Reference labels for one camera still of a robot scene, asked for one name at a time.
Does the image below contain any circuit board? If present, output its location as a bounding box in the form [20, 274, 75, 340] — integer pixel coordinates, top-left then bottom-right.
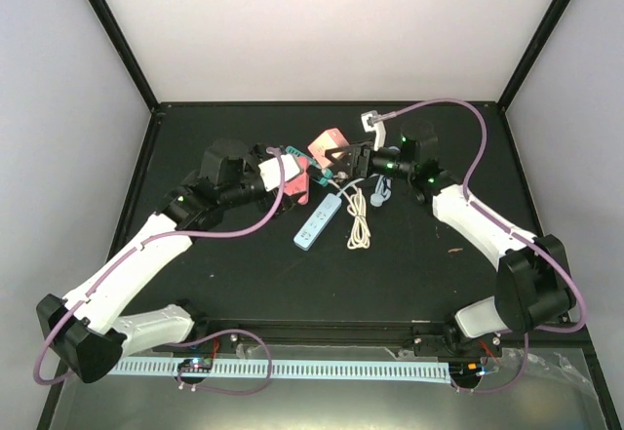
[177, 358, 214, 373]
[448, 362, 500, 378]

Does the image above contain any left circuit board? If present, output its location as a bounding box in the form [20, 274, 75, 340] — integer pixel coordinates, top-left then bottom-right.
[177, 358, 214, 373]

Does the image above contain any white slotted cable duct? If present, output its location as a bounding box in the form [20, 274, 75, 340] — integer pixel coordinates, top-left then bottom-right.
[110, 357, 450, 384]

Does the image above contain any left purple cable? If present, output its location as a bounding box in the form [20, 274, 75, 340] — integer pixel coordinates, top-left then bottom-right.
[31, 145, 287, 396]

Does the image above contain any pink square socket adapter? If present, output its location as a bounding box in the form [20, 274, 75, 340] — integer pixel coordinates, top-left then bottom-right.
[307, 128, 349, 169]

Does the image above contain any right circuit board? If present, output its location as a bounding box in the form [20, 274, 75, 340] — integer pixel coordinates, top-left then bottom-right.
[448, 362, 500, 378]

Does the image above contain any pink triangular power strip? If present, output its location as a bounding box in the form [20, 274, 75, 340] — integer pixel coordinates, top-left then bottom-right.
[285, 156, 310, 206]

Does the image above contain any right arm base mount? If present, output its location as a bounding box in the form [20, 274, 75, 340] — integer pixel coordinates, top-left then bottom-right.
[410, 322, 501, 359]

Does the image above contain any white power strip cable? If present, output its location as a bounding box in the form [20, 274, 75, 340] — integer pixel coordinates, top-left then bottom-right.
[330, 178, 372, 251]

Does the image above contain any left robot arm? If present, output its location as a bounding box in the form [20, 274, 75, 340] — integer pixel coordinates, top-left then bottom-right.
[36, 139, 308, 383]

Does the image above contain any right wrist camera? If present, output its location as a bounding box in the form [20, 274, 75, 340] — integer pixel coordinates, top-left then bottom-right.
[361, 110, 386, 151]

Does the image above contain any light blue power strip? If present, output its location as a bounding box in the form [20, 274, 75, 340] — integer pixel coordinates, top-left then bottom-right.
[293, 194, 341, 251]

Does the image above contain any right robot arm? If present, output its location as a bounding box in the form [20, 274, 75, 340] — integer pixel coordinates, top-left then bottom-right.
[324, 120, 576, 355]

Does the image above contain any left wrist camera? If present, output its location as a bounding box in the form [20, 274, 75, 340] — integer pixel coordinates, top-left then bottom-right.
[258, 154, 302, 192]

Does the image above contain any light blue coiled cable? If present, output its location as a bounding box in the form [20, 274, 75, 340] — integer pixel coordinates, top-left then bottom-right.
[369, 176, 394, 209]

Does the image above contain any teal power strip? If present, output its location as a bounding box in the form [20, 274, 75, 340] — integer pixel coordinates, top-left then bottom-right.
[285, 145, 333, 186]

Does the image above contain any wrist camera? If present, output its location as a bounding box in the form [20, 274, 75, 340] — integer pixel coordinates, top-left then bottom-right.
[361, 110, 386, 151]
[258, 154, 302, 192]

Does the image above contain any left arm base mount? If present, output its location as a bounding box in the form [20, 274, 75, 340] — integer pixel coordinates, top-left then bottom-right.
[153, 320, 241, 352]

